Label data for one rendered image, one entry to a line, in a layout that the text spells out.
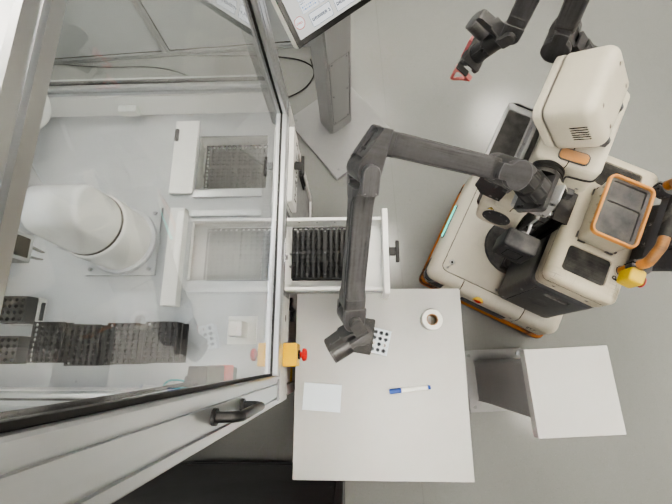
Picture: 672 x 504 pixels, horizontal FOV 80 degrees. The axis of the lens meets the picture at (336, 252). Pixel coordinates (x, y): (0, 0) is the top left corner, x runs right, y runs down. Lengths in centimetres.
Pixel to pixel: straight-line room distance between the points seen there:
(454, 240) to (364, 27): 163
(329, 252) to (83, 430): 104
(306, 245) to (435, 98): 162
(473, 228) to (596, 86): 111
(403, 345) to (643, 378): 151
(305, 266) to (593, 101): 89
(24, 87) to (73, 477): 29
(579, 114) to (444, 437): 102
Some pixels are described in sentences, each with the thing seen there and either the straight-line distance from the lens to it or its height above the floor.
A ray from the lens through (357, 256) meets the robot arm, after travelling 96.
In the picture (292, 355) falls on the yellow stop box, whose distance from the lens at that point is 130.
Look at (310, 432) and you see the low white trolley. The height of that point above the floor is 76.
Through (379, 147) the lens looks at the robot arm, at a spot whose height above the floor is 142.
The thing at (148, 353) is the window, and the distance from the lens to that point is 52.
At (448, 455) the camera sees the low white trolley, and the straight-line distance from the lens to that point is 150.
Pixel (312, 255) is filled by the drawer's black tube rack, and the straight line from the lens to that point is 134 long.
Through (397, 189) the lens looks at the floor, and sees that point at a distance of 241.
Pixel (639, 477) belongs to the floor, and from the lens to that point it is 264.
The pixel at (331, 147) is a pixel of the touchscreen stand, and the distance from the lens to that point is 248.
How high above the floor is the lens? 220
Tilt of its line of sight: 75 degrees down
